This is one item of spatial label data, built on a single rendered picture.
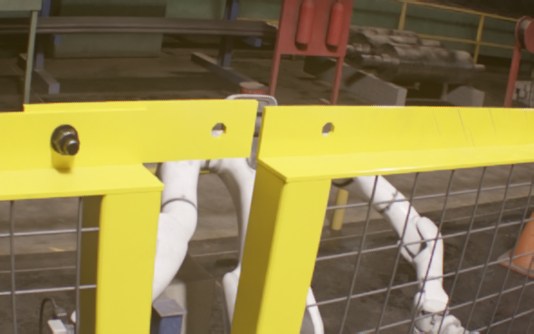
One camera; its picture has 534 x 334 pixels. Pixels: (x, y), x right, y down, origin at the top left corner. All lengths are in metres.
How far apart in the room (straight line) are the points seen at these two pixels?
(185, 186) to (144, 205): 1.04
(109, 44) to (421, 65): 3.87
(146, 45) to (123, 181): 9.24
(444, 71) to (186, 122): 9.02
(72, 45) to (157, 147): 8.83
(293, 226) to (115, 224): 0.17
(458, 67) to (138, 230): 9.27
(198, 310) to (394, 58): 7.04
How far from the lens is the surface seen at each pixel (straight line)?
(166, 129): 0.62
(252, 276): 0.69
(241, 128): 0.66
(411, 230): 1.97
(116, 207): 0.57
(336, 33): 8.14
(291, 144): 0.68
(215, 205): 5.37
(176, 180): 1.63
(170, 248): 1.44
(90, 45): 9.52
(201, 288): 2.27
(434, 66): 9.46
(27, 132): 0.58
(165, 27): 8.27
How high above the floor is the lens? 2.01
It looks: 18 degrees down
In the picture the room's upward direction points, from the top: 9 degrees clockwise
